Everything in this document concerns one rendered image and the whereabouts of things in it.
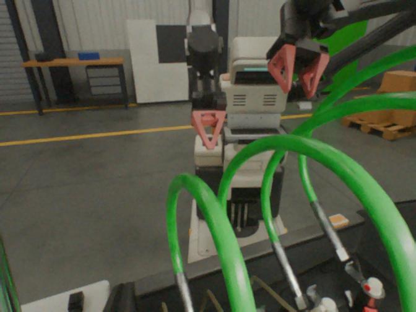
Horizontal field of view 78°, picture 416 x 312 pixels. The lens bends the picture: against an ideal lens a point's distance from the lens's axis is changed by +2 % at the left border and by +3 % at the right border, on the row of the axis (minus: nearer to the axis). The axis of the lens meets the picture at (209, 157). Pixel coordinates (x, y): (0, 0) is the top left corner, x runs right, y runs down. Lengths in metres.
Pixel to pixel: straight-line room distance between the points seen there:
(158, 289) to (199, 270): 0.09
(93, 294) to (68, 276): 1.45
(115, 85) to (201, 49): 4.75
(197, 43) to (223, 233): 0.41
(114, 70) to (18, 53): 2.22
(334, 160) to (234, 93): 0.91
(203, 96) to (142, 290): 0.40
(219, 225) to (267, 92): 0.96
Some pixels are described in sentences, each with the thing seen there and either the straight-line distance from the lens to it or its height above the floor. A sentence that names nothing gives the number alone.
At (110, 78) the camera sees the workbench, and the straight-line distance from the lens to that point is 5.21.
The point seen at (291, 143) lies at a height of 1.34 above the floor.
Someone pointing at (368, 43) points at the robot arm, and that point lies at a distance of 1.01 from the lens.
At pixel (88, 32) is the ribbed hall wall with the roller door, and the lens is 6.50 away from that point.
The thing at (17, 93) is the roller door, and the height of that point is 0.19.
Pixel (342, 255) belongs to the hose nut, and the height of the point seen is 1.11.
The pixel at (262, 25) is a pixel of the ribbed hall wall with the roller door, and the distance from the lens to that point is 7.15.
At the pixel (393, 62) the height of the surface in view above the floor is 1.38.
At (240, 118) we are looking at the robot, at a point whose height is 1.08.
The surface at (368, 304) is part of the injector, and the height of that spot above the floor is 1.08.
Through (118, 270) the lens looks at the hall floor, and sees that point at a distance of 1.93.
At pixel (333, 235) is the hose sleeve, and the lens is 0.46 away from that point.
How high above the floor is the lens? 1.42
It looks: 27 degrees down
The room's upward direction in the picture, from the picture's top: straight up
